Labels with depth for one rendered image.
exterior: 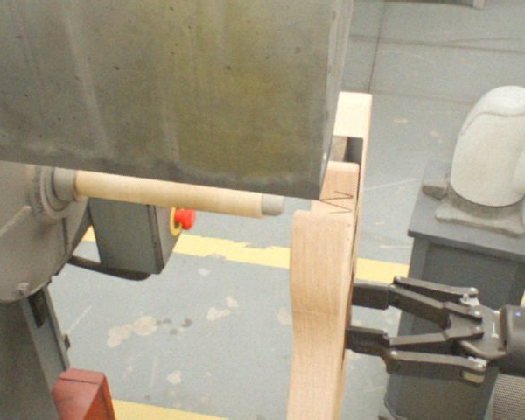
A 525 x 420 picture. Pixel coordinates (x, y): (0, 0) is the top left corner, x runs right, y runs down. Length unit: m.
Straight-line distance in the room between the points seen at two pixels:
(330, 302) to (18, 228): 0.29
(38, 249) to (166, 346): 1.46
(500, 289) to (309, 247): 1.04
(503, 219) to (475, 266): 0.12
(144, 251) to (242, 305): 1.24
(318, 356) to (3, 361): 0.51
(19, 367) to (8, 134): 0.64
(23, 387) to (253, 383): 1.04
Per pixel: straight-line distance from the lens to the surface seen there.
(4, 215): 0.64
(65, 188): 0.67
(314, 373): 0.66
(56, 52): 0.41
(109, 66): 0.40
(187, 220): 1.03
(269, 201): 0.62
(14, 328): 1.03
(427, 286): 0.83
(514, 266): 1.50
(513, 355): 0.78
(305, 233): 0.54
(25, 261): 0.69
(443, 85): 3.47
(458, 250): 1.49
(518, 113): 1.38
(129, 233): 0.99
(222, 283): 2.29
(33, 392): 1.13
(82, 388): 1.31
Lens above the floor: 1.65
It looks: 39 degrees down
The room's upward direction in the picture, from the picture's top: straight up
